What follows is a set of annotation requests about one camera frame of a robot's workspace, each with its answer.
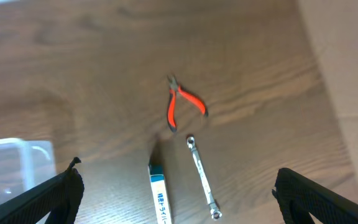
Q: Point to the silver combination wrench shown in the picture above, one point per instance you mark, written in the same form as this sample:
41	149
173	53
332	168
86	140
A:
213	207

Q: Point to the blue white packaged tool card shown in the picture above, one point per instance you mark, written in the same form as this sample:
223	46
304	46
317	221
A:
160	194

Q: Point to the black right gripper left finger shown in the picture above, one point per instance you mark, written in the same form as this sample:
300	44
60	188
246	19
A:
58	199

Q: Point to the red handled pliers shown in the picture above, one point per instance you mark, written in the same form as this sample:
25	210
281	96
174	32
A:
178	91

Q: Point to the clear plastic container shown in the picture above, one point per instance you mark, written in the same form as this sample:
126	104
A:
24	165

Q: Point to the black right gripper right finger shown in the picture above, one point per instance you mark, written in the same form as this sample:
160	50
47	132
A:
301	200

